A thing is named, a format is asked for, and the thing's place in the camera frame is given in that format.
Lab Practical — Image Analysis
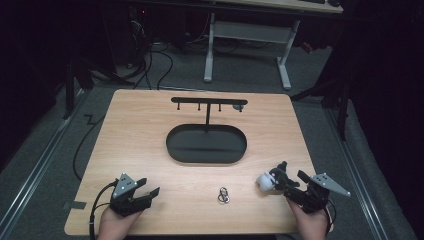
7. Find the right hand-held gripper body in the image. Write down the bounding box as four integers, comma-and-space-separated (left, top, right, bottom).
283, 172, 352, 214

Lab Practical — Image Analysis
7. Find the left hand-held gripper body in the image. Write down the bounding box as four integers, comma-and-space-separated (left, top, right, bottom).
109, 172, 153, 218

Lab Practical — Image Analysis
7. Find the black and white plush toy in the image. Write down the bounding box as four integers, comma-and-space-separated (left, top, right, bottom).
255, 160, 295, 193

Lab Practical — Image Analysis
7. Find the metal key ring clasp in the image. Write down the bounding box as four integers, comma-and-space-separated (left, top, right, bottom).
217, 186, 231, 205

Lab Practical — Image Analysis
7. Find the black hook rack with tray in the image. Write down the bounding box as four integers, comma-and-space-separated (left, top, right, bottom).
165, 96, 249, 165

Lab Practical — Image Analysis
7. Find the person's right hand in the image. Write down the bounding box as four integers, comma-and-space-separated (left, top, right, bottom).
287, 199, 331, 240

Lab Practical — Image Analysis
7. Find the person's left hand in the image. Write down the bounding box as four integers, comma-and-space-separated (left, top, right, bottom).
97, 206, 143, 240

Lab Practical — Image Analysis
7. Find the grey tape strip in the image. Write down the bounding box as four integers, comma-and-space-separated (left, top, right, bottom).
63, 200, 87, 211

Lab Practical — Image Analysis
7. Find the black metal stand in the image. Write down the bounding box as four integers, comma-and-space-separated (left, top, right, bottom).
63, 56, 134, 120
291, 66, 354, 141

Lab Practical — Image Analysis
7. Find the black computer tower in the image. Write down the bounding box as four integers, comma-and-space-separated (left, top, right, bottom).
103, 3, 153, 68

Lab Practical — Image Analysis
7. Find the right hand-held gripper black cable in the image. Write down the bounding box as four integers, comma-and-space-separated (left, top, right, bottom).
324, 199, 337, 234

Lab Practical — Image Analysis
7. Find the hand-held gripper black cable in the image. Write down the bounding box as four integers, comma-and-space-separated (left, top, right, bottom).
324, 199, 337, 234
88, 179, 120, 240

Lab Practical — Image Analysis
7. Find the left hand-held gripper black cable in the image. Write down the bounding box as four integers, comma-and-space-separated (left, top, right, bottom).
88, 179, 120, 240

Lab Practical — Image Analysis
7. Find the metal floor rail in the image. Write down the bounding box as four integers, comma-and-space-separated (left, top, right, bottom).
0, 88, 89, 234
323, 108, 389, 240

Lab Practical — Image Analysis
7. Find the thin black floor cable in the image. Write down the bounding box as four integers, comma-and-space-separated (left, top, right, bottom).
72, 113, 107, 182

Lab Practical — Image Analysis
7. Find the black floor cables bundle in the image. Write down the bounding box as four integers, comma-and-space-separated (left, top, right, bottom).
131, 43, 174, 90

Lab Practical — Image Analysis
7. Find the white metal frame desk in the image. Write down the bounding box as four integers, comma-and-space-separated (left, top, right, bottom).
203, 0, 344, 91

